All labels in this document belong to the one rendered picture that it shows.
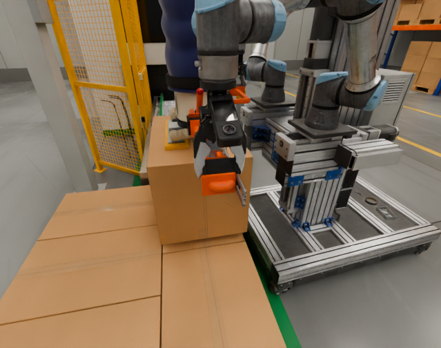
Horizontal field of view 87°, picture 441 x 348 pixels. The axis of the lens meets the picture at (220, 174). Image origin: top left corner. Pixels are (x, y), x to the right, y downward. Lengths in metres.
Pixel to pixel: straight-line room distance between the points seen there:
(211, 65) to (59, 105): 1.97
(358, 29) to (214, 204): 0.76
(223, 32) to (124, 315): 0.93
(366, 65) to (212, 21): 0.66
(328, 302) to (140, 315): 1.15
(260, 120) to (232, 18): 1.14
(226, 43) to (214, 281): 0.86
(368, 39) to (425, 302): 1.61
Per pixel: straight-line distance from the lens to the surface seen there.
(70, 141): 2.42
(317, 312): 1.70
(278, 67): 1.53
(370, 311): 1.83
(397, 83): 1.58
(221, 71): 0.45
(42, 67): 2.29
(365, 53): 0.95
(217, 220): 1.05
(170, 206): 0.97
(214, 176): 0.49
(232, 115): 0.43
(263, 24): 0.51
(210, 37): 0.45
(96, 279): 1.16
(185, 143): 0.97
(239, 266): 1.09
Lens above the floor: 1.41
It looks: 31 degrees down
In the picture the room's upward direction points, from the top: straight up
